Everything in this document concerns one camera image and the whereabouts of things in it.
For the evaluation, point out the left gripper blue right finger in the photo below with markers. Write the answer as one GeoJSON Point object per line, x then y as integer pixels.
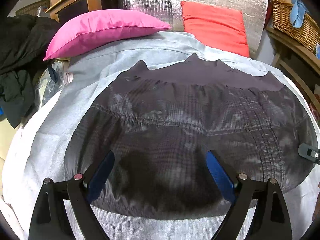
{"type": "Point", "coordinates": [237, 188]}

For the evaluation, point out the light blue cloth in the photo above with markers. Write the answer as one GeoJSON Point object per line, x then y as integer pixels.
{"type": "Point", "coordinates": [297, 13]}

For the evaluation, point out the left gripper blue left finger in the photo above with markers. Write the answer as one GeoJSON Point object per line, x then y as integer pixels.
{"type": "Point", "coordinates": [85, 188]}

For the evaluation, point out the pink pillow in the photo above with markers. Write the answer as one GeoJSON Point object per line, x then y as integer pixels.
{"type": "Point", "coordinates": [97, 28]}

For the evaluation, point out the black puffer jacket pile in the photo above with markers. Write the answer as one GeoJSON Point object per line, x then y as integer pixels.
{"type": "Point", "coordinates": [24, 41]}

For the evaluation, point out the dark quilted zip jacket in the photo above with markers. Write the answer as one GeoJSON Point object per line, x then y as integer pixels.
{"type": "Point", "coordinates": [161, 123]}

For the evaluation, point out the wooden shelf table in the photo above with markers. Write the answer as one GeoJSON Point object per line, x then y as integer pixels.
{"type": "Point", "coordinates": [298, 63]}

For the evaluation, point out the red pillow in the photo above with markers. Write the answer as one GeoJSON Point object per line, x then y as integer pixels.
{"type": "Point", "coordinates": [217, 27]}

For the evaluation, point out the wicker basket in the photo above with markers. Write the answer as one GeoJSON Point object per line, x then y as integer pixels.
{"type": "Point", "coordinates": [307, 34]}

